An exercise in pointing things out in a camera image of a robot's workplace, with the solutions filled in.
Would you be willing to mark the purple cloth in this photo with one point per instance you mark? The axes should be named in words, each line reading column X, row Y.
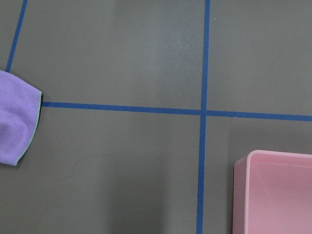
column 20, row 105

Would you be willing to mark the pink plastic tray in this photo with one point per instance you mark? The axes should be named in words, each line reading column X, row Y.
column 272, row 193

